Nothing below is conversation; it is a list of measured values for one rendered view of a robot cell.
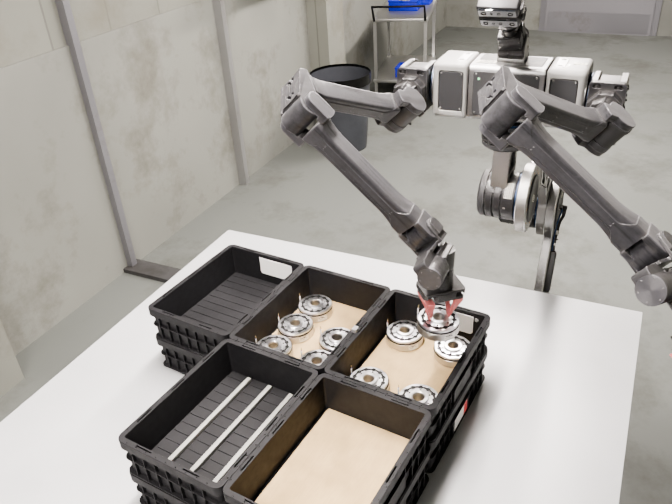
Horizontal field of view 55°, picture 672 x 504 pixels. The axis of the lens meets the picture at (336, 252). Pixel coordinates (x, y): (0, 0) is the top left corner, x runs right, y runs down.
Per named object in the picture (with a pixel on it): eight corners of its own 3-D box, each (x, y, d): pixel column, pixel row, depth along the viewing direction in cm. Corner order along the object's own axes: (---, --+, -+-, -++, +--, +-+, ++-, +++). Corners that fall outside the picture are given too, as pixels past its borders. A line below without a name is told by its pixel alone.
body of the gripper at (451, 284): (465, 294, 154) (467, 268, 150) (425, 303, 151) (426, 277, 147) (454, 279, 159) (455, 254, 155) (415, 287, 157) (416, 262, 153)
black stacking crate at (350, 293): (309, 295, 209) (306, 265, 203) (392, 320, 195) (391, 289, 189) (233, 370, 180) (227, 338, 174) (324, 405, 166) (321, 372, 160)
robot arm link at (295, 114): (289, 57, 139) (264, 85, 146) (309, 109, 135) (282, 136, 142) (419, 88, 170) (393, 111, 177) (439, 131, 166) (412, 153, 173)
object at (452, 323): (426, 302, 166) (427, 301, 165) (464, 313, 162) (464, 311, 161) (411, 325, 158) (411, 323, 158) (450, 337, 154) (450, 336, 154)
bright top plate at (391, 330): (396, 317, 188) (396, 316, 188) (428, 327, 184) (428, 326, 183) (380, 337, 181) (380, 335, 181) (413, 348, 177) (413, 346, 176)
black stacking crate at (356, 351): (393, 320, 195) (393, 289, 189) (488, 349, 181) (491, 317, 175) (325, 406, 166) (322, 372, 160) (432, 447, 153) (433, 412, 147)
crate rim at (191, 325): (231, 249, 217) (230, 243, 216) (306, 270, 204) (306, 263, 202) (146, 314, 189) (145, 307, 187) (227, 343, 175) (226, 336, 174)
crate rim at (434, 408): (392, 294, 190) (392, 287, 189) (491, 322, 176) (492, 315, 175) (322, 378, 161) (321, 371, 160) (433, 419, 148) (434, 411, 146)
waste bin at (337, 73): (328, 161, 500) (323, 85, 469) (306, 141, 537) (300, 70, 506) (382, 149, 515) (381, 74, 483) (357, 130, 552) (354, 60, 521)
